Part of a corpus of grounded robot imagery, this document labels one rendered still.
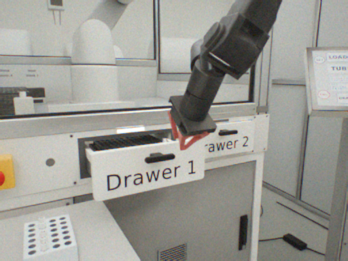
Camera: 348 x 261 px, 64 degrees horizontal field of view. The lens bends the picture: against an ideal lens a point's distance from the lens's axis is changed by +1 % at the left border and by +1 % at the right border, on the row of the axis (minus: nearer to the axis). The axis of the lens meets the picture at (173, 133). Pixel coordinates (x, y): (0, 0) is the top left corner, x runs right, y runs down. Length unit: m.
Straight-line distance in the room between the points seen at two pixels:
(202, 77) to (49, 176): 0.48
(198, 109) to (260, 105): 0.57
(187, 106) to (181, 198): 0.50
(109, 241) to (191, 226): 0.47
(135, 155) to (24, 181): 0.29
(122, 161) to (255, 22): 0.39
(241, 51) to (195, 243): 0.78
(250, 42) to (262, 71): 0.59
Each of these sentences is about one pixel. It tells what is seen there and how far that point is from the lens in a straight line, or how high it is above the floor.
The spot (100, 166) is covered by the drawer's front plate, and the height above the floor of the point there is 0.90.
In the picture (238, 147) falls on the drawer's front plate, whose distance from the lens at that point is 1.00.
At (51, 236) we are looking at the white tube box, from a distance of 0.60.
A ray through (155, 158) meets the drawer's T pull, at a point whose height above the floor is 0.91.
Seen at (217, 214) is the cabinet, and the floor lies 0.58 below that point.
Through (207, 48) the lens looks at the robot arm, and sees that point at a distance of 0.46.
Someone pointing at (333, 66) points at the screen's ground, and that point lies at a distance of 1.28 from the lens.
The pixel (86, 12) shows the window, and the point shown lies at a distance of 0.78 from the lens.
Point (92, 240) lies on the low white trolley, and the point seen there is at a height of 0.76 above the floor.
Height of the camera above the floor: 1.10
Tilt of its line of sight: 12 degrees down
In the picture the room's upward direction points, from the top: straight up
